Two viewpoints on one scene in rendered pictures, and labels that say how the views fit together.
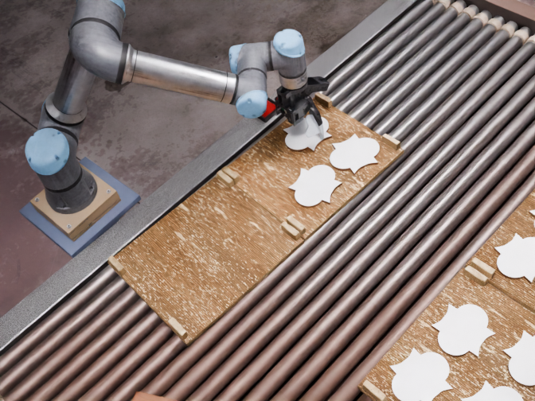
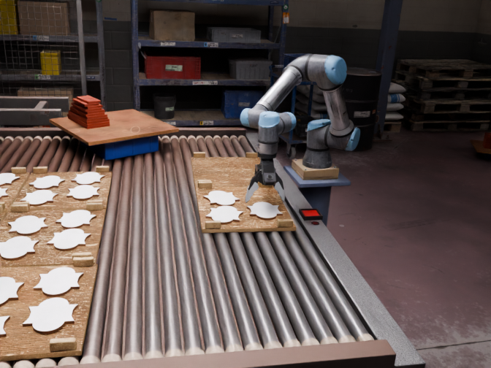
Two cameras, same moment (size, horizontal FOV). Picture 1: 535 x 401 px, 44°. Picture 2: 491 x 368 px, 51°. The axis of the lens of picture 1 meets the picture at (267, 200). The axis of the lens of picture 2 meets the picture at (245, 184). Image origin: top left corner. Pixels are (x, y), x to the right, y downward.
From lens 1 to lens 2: 2.84 m
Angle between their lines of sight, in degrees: 87
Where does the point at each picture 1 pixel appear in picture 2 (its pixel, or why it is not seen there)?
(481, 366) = (64, 190)
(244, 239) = (221, 177)
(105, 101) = not seen: outside the picture
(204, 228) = (242, 174)
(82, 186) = (307, 154)
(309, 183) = (225, 196)
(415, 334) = (104, 186)
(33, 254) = (405, 294)
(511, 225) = (96, 228)
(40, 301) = not seen: hidden behind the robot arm
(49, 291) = not seen: hidden behind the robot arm
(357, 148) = (226, 215)
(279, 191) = (234, 192)
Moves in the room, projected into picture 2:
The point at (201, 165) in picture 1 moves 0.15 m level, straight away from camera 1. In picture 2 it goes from (290, 189) to (324, 195)
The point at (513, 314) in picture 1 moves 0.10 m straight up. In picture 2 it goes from (63, 204) to (61, 180)
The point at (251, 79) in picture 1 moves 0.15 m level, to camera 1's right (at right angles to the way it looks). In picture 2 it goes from (256, 109) to (240, 117)
